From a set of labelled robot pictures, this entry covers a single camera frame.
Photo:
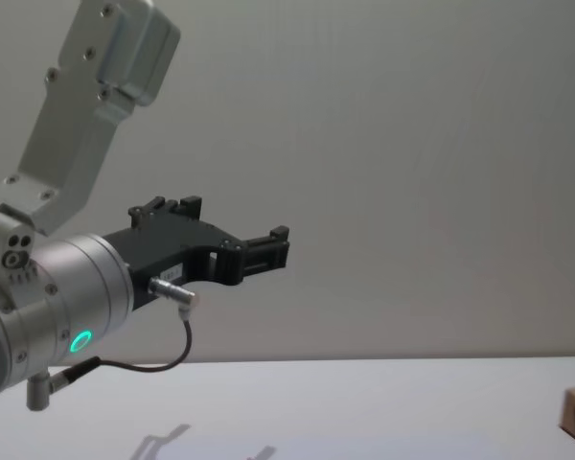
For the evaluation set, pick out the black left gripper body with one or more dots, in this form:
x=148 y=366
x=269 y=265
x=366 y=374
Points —
x=172 y=244

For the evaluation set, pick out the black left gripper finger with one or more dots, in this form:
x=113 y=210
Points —
x=259 y=254
x=165 y=205

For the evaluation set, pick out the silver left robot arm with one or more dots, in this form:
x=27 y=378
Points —
x=72 y=282

